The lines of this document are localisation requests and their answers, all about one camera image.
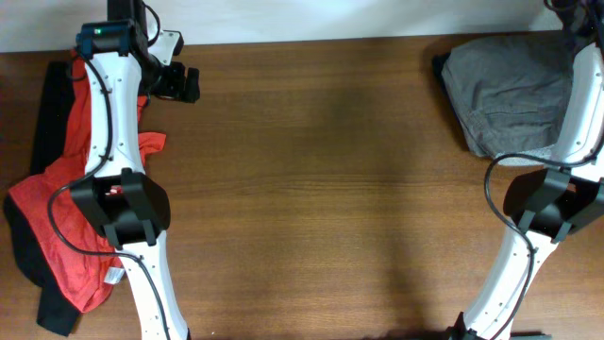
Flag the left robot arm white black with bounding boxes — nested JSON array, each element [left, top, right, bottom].
[[66, 0, 200, 339]]

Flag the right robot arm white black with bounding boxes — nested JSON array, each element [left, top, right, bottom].
[[443, 1, 603, 340]]

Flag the red printed t-shirt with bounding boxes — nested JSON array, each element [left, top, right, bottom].
[[8, 49, 167, 314]]

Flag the black garment under red shirt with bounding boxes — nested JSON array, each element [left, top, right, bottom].
[[3, 61, 81, 337]]

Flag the dark navy folded garment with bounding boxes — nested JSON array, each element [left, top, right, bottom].
[[431, 52, 450, 92]]

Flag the grey folded shorts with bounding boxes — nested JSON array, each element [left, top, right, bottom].
[[443, 32, 574, 166]]

